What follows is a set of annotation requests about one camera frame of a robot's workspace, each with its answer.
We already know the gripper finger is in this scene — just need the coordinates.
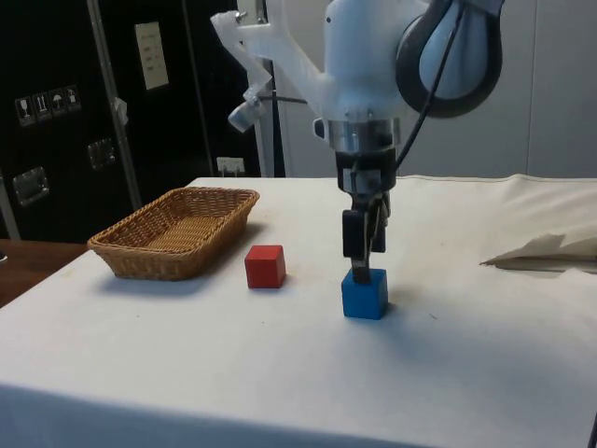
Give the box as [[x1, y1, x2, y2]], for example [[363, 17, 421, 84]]
[[372, 189, 391, 254], [342, 191, 374, 285]]

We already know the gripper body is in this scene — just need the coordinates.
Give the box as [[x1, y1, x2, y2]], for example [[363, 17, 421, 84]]
[[335, 148, 398, 195]]

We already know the wicker basket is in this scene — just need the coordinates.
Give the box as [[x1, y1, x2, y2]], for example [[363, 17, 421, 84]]
[[87, 186, 261, 282]]

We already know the blue cube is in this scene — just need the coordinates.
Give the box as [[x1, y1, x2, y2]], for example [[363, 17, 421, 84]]
[[340, 269, 389, 321]]

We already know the pale locker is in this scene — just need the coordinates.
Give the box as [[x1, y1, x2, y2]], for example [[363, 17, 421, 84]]
[[236, 0, 533, 179]]

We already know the red cube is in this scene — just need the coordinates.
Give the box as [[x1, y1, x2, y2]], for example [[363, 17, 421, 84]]
[[243, 245, 286, 289]]

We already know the black cabinet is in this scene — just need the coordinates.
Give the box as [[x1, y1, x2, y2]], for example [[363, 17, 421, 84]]
[[0, 0, 286, 245]]

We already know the black cable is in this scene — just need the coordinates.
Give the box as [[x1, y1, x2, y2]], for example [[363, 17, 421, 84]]
[[394, 0, 468, 172]]

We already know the translucent white mount bracket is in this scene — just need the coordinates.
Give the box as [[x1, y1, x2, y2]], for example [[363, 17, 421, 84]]
[[209, 8, 330, 134]]

